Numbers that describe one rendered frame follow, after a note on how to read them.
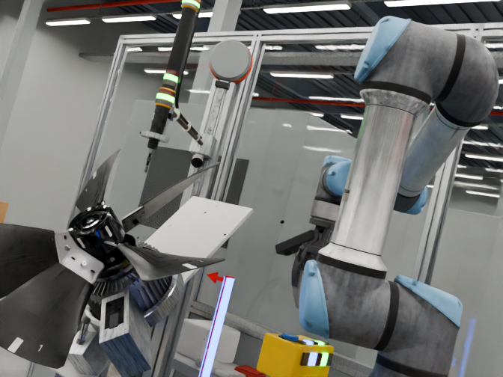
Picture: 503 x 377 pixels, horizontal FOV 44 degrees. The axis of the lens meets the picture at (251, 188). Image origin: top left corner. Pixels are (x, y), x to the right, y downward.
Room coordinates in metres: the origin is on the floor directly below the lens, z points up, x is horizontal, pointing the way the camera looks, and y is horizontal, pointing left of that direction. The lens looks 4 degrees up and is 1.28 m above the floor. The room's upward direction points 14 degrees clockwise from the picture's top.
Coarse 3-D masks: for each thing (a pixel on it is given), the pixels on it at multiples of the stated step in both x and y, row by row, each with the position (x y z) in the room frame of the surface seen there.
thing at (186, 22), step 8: (184, 8) 1.50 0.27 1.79; (184, 16) 1.50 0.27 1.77; (192, 16) 1.51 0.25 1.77; (184, 24) 1.50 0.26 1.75; (176, 32) 1.51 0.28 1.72; (184, 32) 1.50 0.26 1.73; (176, 40) 1.50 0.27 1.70; (184, 40) 1.50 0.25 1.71; (176, 48) 1.50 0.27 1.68; (184, 48) 1.51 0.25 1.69; (176, 56) 1.50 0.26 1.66; (168, 64) 1.51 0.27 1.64; (176, 64) 1.50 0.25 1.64
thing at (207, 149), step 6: (204, 138) 2.09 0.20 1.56; (210, 138) 2.09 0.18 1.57; (192, 144) 2.09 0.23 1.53; (198, 144) 2.09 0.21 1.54; (204, 144) 2.09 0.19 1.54; (210, 144) 2.09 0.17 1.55; (192, 150) 2.09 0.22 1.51; (198, 150) 2.09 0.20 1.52; (204, 150) 2.09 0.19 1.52; (210, 150) 2.10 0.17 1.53; (204, 156) 2.15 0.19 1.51; (210, 156) 2.13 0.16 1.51
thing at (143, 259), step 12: (132, 252) 1.41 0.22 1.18; (144, 252) 1.42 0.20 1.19; (156, 252) 1.44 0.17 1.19; (132, 264) 1.34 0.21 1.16; (144, 264) 1.34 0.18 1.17; (156, 264) 1.34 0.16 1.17; (168, 264) 1.35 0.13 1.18; (180, 264) 1.36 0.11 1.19; (192, 264) 1.36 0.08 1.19; (204, 264) 1.37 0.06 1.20; (144, 276) 1.29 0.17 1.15; (156, 276) 1.29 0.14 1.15; (168, 276) 1.30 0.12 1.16
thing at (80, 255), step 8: (72, 248) 1.52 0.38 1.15; (80, 248) 1.53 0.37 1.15; (72, 256) 1.51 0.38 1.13; (80, 256) 1.52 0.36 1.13; (88, 256) 1.53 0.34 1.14; (64, 264) 1.49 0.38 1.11; (72, 264) 1.50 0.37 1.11; (88, 264) 1.52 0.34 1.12; (96, 264) 1.53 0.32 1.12; (80, 272) 1.50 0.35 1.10; (88, 272) 1.51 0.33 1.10; (96, 272) 1.52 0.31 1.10; (88, 280) 1.50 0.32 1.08
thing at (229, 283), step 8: (232, 280) 1.29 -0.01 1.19; (224, 296) 1.28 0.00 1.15; (224, 304) 1.29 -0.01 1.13; (224, 312) 1.29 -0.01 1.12; (216, 320) 1.28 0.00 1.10; (216, 328) 1.28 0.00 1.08; (216, 336) 1.29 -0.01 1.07; (216, 344) 1.29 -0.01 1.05; (208, 352) 1.28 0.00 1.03; (208, 360) 1.28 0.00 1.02; (208, 368) 1.29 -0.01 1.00; (208, 376) 1.29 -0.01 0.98
